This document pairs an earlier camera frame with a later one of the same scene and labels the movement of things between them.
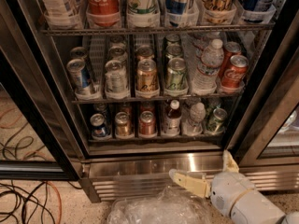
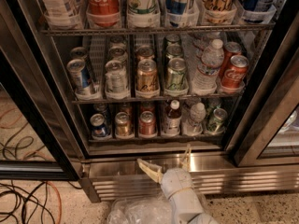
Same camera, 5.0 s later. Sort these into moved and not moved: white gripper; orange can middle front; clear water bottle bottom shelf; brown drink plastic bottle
Moved: white gripper
Not moved: clear water bottle bottom shelf; brown drink plastic bottle; orange can middle front
